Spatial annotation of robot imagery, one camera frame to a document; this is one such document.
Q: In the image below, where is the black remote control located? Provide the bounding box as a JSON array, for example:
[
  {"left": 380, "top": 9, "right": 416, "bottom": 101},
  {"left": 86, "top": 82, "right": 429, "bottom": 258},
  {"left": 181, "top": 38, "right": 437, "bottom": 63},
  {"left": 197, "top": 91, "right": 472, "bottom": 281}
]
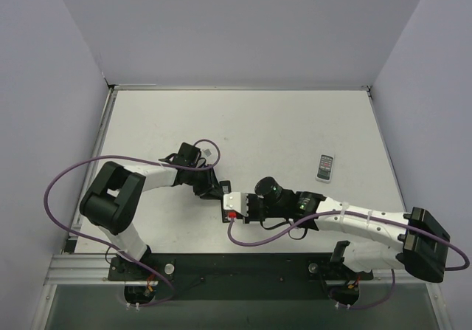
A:
[{"left": 220, "top": 180, "right": 232, "bottom": 223}]

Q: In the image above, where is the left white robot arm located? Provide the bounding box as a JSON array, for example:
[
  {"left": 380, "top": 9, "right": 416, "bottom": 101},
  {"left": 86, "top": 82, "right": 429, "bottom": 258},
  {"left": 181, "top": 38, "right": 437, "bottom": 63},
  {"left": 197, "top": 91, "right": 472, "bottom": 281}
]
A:
[{"left": 79, "top": 142, "right": 223, "bottom": 280}]

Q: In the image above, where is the white remote control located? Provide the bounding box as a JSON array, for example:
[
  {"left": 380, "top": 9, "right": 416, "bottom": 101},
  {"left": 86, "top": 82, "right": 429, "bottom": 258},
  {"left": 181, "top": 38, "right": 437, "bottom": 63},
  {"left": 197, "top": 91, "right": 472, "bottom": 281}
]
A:
[{"left": 316, "top": 154, "right": 335, "bottom": 183}]

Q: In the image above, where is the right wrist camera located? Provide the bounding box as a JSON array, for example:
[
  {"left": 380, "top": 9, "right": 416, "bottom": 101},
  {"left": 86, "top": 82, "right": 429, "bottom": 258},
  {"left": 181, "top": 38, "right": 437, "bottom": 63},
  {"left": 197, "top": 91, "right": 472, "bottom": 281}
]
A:
[{"left": 226, "top": 192, "right": 247, "bottom": 219}]

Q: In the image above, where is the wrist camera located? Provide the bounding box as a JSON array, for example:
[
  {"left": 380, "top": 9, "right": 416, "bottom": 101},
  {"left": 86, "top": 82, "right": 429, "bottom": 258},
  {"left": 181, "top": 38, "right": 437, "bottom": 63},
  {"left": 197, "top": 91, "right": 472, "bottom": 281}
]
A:
[
  {"left": 201, "top": 148, "right": 216, "bottom": 158},
  {"left": 226, "top": 192, "right": 247, "bottom": 219}
]

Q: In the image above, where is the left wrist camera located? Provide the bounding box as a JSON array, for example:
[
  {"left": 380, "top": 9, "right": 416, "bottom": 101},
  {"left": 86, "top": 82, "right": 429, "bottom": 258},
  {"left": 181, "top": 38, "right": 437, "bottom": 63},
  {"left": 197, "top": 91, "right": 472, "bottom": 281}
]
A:
[{"left": 201, "top": 148, "right": 216, "bottom": 158}]

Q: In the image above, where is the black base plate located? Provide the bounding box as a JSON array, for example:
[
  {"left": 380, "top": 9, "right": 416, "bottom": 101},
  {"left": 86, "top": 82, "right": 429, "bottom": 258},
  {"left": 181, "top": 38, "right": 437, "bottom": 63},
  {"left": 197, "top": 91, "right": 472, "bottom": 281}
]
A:
[{"left": 108, "top": 252, "right": 373, "bottom": 300}]

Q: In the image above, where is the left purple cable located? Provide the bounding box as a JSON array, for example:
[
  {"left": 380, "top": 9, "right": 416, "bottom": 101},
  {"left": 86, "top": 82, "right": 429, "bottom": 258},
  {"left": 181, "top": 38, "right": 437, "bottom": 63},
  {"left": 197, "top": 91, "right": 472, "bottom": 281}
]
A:
[{"left": 44, "top": 139, "right": 222, "bottom": 307}]

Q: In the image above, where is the purple cable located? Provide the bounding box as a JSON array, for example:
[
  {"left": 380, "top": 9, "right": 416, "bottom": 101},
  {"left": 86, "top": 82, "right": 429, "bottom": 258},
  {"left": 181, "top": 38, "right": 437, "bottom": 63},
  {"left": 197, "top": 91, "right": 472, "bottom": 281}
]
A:
[
  {"left": 44, "top": 139, "right": 222, "bottom": 307},
  {"left": 226, "top": 211, "right": 471, "bottom": 311}
]

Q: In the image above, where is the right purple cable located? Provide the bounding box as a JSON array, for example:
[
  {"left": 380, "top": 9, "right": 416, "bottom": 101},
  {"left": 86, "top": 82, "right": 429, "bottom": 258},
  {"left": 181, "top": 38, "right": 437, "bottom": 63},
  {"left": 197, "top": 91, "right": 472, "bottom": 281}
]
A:
[{"left": 226, "top": 211, "right": 471, "bottom": 311}]

